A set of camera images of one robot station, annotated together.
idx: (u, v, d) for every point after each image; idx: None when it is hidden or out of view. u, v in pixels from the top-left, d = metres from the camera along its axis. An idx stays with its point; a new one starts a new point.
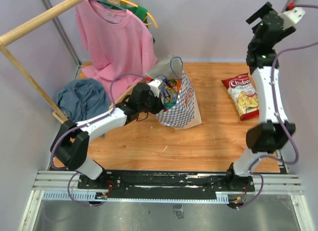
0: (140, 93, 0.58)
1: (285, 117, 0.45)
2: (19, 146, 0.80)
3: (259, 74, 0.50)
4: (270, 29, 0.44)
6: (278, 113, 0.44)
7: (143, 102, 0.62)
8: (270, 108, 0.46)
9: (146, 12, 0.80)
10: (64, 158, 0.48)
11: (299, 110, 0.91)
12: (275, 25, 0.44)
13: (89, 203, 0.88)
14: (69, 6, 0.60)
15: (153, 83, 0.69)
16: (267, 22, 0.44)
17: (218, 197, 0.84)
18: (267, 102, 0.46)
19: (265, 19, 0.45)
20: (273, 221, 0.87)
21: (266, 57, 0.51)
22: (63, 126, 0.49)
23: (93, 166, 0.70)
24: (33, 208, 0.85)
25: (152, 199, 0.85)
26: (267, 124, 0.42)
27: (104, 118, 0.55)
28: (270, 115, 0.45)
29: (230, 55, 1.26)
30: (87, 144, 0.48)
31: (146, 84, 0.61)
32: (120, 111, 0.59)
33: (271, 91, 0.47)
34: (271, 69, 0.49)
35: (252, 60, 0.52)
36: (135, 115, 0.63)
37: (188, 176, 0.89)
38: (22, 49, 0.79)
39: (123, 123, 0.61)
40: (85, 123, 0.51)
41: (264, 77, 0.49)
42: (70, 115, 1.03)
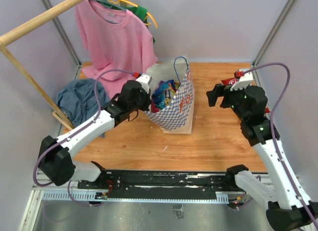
0: (130, 92, 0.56)
1: (306, 198, 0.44)
2: (20, 146, 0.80)
3: (263, 150, 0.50)
4: (258, 100, 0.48)
6: (299, 196, 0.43)
7: (134, 101, 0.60)
8: (288, 190, 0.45)
9: (146, 11, 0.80)
10: (50, 175, 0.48)
11: (298, 110, 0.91)
12: (258, 94, 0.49)
13: (89, 203, 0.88)
14: (69, 6, 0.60)
15: (142, 80, 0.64)
16: (251, 95, 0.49)
17: (218, 197, 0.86)
18: (283, 184, 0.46)
19: (247, 91, 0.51)
20: None
21: (263, 128, 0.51)
22: (43, 143, 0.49)
23: (88, 171, 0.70)
24: (33, 208, 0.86)
25: (152, 199, 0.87)
26: (294, 214, 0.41)
27: (86, 127, 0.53)
28: (292, 199, 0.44)
29: (231, 55, 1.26)
30: (70, 160, 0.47)
31: (136, 82, 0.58)
32: (106, 113, 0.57)
33: (282, 169, 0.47)
34: (274, 143, 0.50)
35: (250, 133, 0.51)
36: (124, 115, 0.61)
37: (188, 176, 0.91)
38: (22, 48, 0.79)
39: (113, 126, 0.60)
40: (64, 138, 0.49)
41: (271, 154, 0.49)
42: (70, 115, 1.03)
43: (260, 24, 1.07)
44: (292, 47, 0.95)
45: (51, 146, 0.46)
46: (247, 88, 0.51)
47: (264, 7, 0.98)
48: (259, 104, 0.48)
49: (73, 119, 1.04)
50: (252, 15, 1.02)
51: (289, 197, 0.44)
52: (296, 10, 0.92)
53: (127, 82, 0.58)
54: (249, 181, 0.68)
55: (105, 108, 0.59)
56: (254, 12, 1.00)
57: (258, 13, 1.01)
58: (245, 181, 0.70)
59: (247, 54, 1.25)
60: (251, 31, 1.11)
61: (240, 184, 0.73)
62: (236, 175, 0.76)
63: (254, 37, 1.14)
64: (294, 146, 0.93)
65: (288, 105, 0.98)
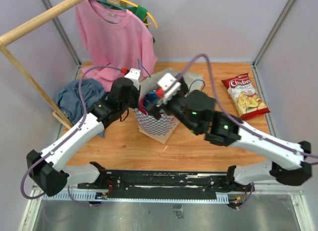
0: (120, 90, 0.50)
1: (295, 146, 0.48)
2: (20, 146, 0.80)
3: (245, 142, 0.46)
4: (211, 108, 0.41)
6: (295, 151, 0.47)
7: (125, 100, 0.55)
8: (287, 154, 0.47)
9: (146, 12, 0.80)
10: (42, 188, 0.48)
11: (298, 110, 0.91)
12: (205, 102, 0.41)
13: (89, 203, 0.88)
14: (69, 6, 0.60)
15: (132, 76, 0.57)
16: (200, 107, 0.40)
17: (218, 197, 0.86)
18: (280, 153, 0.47)
19: (193, 105, 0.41)
20: (274, 221, 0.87)
21: (228, 126, 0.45)
22: (27, 160, 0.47)
23: (86, 175, 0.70)
24: (33, 208, 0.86)
25: (152, 199, 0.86)
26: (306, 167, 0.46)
27: (71, 137, 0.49)
28: (296, 159, 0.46)
29: (230, 55, 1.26)
30: (57, 173, 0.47)
31: (128, 79, 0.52)
32: (92, 116, 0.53)
33: (269, 143, 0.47)
34: (246, 130, 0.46)
35: (221, 139, 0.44)
36: (115, 115, 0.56)
37: (188, 176, 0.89)
38: (22, 48, 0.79)
39: (103, 128, 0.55)
40: (48, 153, 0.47)
41: (252, 141, 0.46)
42: (70, 115, 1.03)
43: (259, 25, 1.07)
44: (292, 47, 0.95)
45: (34, 164, 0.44)
46: (190, 101, 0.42)
47: (264, 7, 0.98)
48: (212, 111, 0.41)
49: (73, 119, 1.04)
50: (252, 15, 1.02)
51: (293, 159, 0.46)
52: (295, 10, 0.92)
53: (117, 78, 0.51)
54: (245, 173, 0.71)
55: (92, 110, 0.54)
56: (254, 12, 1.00)
57: (258, 13, 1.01)
58: (243, 177, 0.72)
59: (247, 54, 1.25)
60: (251, 31, 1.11)
61: (245, 182, 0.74)
62: (235, 180, 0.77)
63: (254, 37, 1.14)
64: None
65: (289, 105, 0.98)
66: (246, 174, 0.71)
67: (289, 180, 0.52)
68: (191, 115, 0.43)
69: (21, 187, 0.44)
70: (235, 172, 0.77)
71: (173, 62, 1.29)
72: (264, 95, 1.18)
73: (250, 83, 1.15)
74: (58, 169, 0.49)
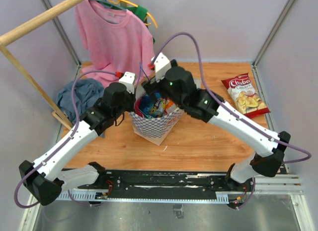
0: (113, 96, 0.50)
1: (274, 135, 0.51)
2: (20, 146, 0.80)
3: (220, 119, 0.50)
4: (183, 79, 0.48)
6: (272, 138, 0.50)
7: (118, 105, 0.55)
8: (262, 138, 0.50)
9: (146, 12, 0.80)
10: (36, 197, 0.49)
11: (298, 110, 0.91)
12: (179, 74, 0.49)
13: (89, 203, 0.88)
14: (69, 6, 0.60)
15: (125, 79, 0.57)
16: (175, 78, 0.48)
17: (218, 197, 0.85)
18: (255, 136, 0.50)
19: (168, 77, 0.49)
20: (274, 221, 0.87)
21: (207, 101, 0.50)
22: (20, 171, 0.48)
23: (85, 177, 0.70)
24: (32, 208, 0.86)
25: (152, 199, 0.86)
26: (279, 155, 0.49)
27: (64, 146, 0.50)
28: (269, 144, 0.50)
29: (230, 55, 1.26)
30: (51, 183, 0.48)
31: (121, 85, 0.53)
32: (85, 124, 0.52)
33: (245, 125, 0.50)
34: (224, 108, 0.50)
35: (200, 113, 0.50)
36: (109, 122, 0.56)
37: (188, 176, 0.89)
38: (22, 48, 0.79)
39: (97, 135, 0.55)
40: (40, 164, 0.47)
41: (229, 118, 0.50)
42: (70, 115, 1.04)
43: (259, 24, 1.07)
44: (292, 47, 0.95)
45: (26, 175, 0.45)
46: (167, 73, 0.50)
47: (264, 7, 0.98)
48: (186, 83, 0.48)
49: (73, 119, 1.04)
50: (252, 15, 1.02)
51: (267, 144, 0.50)
52: (295, 10, 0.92)
53: (109, 84, 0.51)
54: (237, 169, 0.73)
55: (85, 117, 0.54)
56: (255, 12, 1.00)
57: (258, 13, 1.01)
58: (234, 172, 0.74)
59: (247, 54, 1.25)
60: (251, 31, 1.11)
61: (241, 180, 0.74)
62: (231, 177, 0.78)
63: (254, 37, 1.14)
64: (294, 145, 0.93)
65: (289, 105, 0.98)
66: (237, 169, 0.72)
67: (265, 168, 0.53)
68: (171, 88, 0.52)
69: (14, 198, 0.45)
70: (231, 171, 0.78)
71: None
72: (264, 95, 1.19)
73: (250, 83, 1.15)
74: (52, 179, 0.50)
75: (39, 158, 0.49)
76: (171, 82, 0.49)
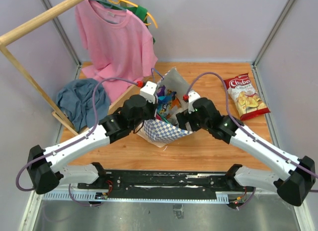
0: (131, 109, 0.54)
1: (293, 158, 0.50)
2: (19, 146, 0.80)
3: (238, 140, 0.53)
4: (204, 105, 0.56)
6: (289, 160, 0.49)
7: (134, 118, 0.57)
8: (278, 160, 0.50)
9: (146, 12, 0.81)
10: (34, 184, 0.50)
11: (298, 111, 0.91)
12: (202, 102, 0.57)
13: (89, 203, 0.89)
14: (69, 6, 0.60)
15: (146, 90, 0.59)
16: (199, 104, 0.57)
17: (218, 197, 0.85)
18: (272, 158, 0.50)
19: (194, 104, 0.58)
20: (274, 221, 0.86)
21: (228, 123, 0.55)
22: (30, 154, 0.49)
23: (85, 176, 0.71)
24: (32, 208, 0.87)
25: (152, 199, 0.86)
26: (296, 177, 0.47)
27: (77, 143, 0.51)
28: (286, 166, 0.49)
29: (230, 55, 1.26)
30: (53, 174, 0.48)
31: (141, 99, 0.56)
32: (102, 128, 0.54)
33: (262, 146, 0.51)
34: (242, 130, 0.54)
35: (220, 133, 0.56)
36: (123, 133, 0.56)
37: (188, 176, 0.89)
38: (22, 48, 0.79)
39: (108, 142, 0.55)
40: (50, 153, 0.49)
41: (246, 140, 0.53)
42: (70, 115, 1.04)
43: (259, 25, 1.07)
44: (292, 47, 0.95)
45: (34, 160, 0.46)
46: (193, 101, 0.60)
47: (264, 7, 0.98)
48: (207, 109, 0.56)
49: (73, 119, 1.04)
50: (252, 15, 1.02)
51: (283, 166, 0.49)
52: (296, 10, 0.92)
53: (129, 98, 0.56)
54: (249, 175, 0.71)
55: (103, 122, 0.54)
56: (255, 12, 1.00)
57: (258, 13, 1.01)
58: (245, 177, 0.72)
59: (246, 54, 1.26)
60: (251, 31, 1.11)
61: (244, 183, 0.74)
62: (234, 176, 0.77)
63: (254, 37, 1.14)
64: (294, 146, 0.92)
65: (289, 105, 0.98)
66: (250, 175, 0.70)
67: (288, 193, 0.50)
68: (198, 113, 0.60)
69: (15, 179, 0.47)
70: (239, 170, 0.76)
71: (173, 62, 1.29)
72: (264, 95, 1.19)
73: (250, 83, 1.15)
74: (55, 171, 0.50)
75: (50, 146, 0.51)
76: (198, 109, 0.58)
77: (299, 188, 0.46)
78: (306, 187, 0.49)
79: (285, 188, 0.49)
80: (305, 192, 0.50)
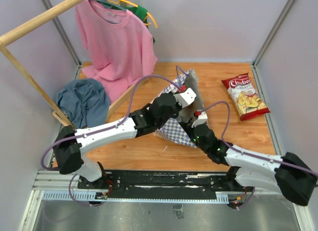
0: (160, 107, 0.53)
1: (278, 157, 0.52)
2: (20, 146, 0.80)
3: (230, 158, 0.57)
4: (206, 134, 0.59)
6: (272, 159, 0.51)
7: (162, 116, 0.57)
8: (264, 163, 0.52)
9: (146, 12, 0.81)
10: (58, 163, 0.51)
11: (298, 111, 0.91)
12: (203, 130, 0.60)
13: (89, 203, 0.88)
14: (69, 6, 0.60)
15: (186, 97, 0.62)
16: (200, 133, 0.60)
17: (218, 197, 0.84)
18: (259, 163, 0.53)
19: (196, 131, 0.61)
20: (274, 221, 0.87)
21: (221, 148, 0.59)
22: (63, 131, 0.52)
23: (92, 170, 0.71)
24: (32, 208, 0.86)
25: (151, 199, 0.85)
26: (281, 173, 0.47)
27: (108, 130, 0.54)
28: (272, 166, 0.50)
29: (230, 55, 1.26)
30: (79, 156, 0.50)
31: (171, 98, 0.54)
32: (131, 121, 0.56)
33: (249, 156, 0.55)
34: (233, 149, 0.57)
35: (218, 159, 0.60)
36: (150, 129, 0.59)
37: (188, 176, 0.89)
38: (21, 48, 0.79)
39: (134, 135, 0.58)
40: (81, 134, 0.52)
41: (235, 155, 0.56)
42: (70, 115, 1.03)
43: (259, 24, 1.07)
44: (292, 47, 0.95)
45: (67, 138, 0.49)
46: (195, 129, 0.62)
47: (264, 7, 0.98)
48: (208, 137, 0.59)
49: (73, 119, 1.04)
50: (251, 15, 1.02)
51: (269, 167, 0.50)
52: (296, 10, 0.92)
53: (160, 95, 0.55)
54: (251, 176, 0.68)
55: (133, 116, 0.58)
56: (255, 12, 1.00)
57: (258, 13, 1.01)
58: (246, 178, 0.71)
59: (246, 54, 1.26)
60: (251, 31, 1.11)
61: (244, 183, 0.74)
62: (235, 178, 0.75)
63: (254, 37, 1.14)
64: (295, 146, 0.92)
65: (289, 105, 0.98)
66: (252, 177, 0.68)
67: (289, 194, 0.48)
68: (198, 140, 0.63)
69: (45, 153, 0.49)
70: (238, 171, 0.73)
71: (173, 62, 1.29)
72: (264, 95, 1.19)
73: (250, 83, 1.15)
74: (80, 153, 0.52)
75: (81, 129, 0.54)
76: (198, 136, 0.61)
77: (288, 184, 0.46)
78: (306, 184, 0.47)
79: (284, 189, 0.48)
80: (311, 190, 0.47)
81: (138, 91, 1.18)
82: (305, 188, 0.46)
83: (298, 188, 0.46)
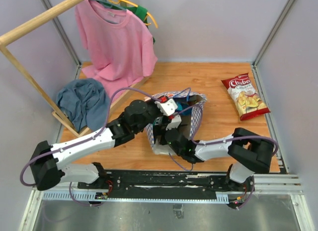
0: (131, 115, 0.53)
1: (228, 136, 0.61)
2: (20, 146, 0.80)
3: (199, 152, 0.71)
4: (178, 139, 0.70)
6: (223, 139, 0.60)
7: (137, 123, 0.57)
8: (220, 145, 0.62)
9: (146, 12, 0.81)
10: (35, 179, 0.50)
11: (298, 110, 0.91)
12: (175, 136, 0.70)
13: (89, 203, 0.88)
14: (69, 6, 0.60)
15: (165, 107, 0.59)
16: (172, 139, 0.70)
17: (218, 197, 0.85)
18: (217, 147, 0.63)
19: (167, 138, 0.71)
20: (274, 221, 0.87)
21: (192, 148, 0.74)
22: (38, 148, 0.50)
23: (86, 175, 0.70)
24: (32, 208, 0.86)
25: (152, 199, 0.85)
26: (235, 149, 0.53)
27: (84, 142, 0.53)
28: (225, 145, 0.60)
29: (230, 55, 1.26)
30: (56, 171, 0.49)
31: (141, 105, 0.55)
32: (109, 132, 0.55)
33: (211, 145, 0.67)
34: (199, 144, 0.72)
35: (193, 159, 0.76)
36: (128, 137, 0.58)
37: (188, 176, 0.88)
38: (21, 48, 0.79)
39: (113, 145, 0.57)
40: (57, 149, 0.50)
41: (201, 148, 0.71)
42: (70, 115, 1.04)
43: (259, 24, 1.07)
44: (292, 47, 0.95)
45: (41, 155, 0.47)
46: (167, 135, 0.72)
47: (264, 7, 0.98)
48: (180, 141, 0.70)
49: (73, 119, 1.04)
50: (251, 15, 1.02)
51: (223, 146, 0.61)
52: (295, 10, 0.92)
53: (129, 104, 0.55)
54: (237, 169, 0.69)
55: (110, 126, 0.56)
56: (255, 12, 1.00)
57: (258, 12, 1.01)
58: (236, 175, 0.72)
59: (246, 54, 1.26)
60: (251, 31, 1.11)
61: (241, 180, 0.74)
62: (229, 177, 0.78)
63: (254, 37, 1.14)
64: (294, 145, 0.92)
65: (289, 104, 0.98)
66: (238, 171, 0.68)
67: (251, 166, 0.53)
68: (171, 144, 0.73)
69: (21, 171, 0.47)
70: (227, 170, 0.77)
71: (173, 62, 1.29)
72: (264, 95, 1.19)
73: (250, 83, 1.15)
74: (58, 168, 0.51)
75: (58, 143, 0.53)
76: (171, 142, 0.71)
77: (242, 155, 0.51)
78: (261, 151, 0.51)
79: (244, 162, 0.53)
80: (268, 156, 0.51)
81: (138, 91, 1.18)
82: (262, 154, 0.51)
83: (250, 157, 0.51)
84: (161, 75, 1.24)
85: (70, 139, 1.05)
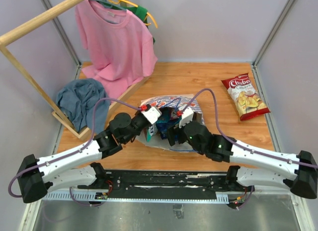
0: (115, 128, 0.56)
1: (290, 156, 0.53)
2: (20, 146, 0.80)
3: (237, 157, 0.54)
4: (200, 132, 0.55)
6: (289, 162, 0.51)
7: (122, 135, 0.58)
8: (281, 164, 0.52)
9: (146, 12, 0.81)
10: (22, 193, 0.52)
11: (297, 111, 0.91)
12: (197, 129, 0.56)
13: (89, 203, 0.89)
14: (69, 6, 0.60)
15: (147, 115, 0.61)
16: (193, 133, 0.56)
17: (218, 197, 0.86)
18: (275, 163, 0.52)
19: (188, 132, 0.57)
20: (273, 221, 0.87)
21: (221, 144, 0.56)
22: (24, 162, 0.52)
23: (80, 180, 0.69)
24: (32, 208, 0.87)
25: (151, 199, 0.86)
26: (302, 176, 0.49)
27: (71, 156, 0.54)
28: (290, 168, 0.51)
29: (230, 55, 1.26)
30: (43, 185, 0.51)
31: (124, 118, 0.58)
32: (96, 144, 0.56)
33: (259, 156, 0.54)
34: (237, 146, 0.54)
35: (219, 157, 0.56)
36: (116, 149, 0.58)
37: (188, 176, 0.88)
38: (21, 47, 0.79)
39: (100, 158, 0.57)
40: (43, 163, 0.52)
41: (244, 155, 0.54)
42: (70, 115, 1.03)
43: (260, 25, 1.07)
44: (292, 47, 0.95)
45: (28, 169, 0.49)
46: (186, 128, 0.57)
47: (264, 7, 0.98)
48: (203, 134, 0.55)
49: (73, 119, 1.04)
50: (252, 15, 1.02)
51: (287, 168, 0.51)
52: (295, 10, 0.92)
53: (114, 117, 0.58)
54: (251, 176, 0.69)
55: (97, 138, 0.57)
56: (255, 12, 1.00)
57: (258, 13, 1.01)
58: (248, 179, 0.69)
59: (246, 54, 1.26)
60: (251, 31, 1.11)
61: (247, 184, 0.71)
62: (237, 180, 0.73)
63: (254, 37, 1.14)
64: (294, 146, 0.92)
65: (288, 104, 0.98)
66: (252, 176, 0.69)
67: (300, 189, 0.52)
68: (192, 141, 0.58)
69: (8, 185, 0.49)
70: (238, 172, 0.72)
71: (173, 62, 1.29)
72: (264, 95, 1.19)
73: (250, 83, 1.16)
74: (44, 181, 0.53)
75: (45, 156, 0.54)
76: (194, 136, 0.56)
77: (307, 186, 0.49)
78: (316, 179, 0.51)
79: (298, 185, 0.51)
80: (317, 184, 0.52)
81: (138, 91, 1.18)
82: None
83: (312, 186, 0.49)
84: (161, 75, 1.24)
85: (70, 139, 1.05)
